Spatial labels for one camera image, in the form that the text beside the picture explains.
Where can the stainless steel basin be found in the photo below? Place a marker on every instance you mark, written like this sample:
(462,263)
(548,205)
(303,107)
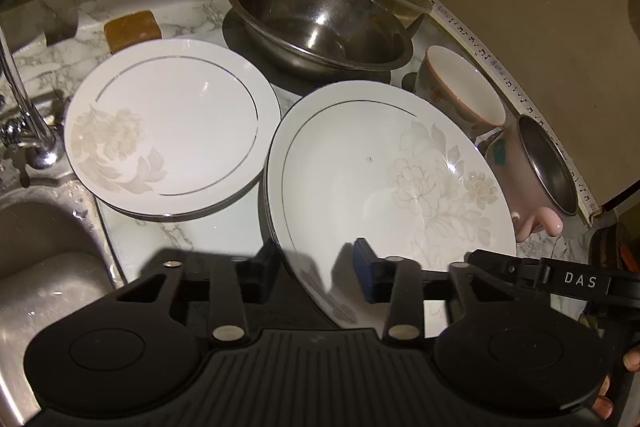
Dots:
(320,22)

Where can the person's right hand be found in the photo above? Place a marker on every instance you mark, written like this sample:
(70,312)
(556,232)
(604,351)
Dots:
(605,399)

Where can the large white floral plate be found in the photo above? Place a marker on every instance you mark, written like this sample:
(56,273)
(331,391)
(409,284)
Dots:
(360,187)

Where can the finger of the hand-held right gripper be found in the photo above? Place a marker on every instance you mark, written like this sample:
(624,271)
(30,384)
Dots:
(505,268)

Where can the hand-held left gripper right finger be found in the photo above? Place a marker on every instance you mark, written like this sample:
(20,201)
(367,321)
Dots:
(365,268)

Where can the pink cup with steel lining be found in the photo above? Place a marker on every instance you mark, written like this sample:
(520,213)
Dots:
(530,187)

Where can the stainless steel sink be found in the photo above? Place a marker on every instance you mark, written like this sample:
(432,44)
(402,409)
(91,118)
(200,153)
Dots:
(45,267)

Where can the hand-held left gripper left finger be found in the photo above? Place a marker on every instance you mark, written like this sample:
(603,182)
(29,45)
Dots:
(266,264)

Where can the chrome faucet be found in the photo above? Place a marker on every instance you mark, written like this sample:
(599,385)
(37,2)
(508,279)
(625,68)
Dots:
(30,127)

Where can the small white floral plate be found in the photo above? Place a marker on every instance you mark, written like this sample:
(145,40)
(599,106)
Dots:
(175,127)

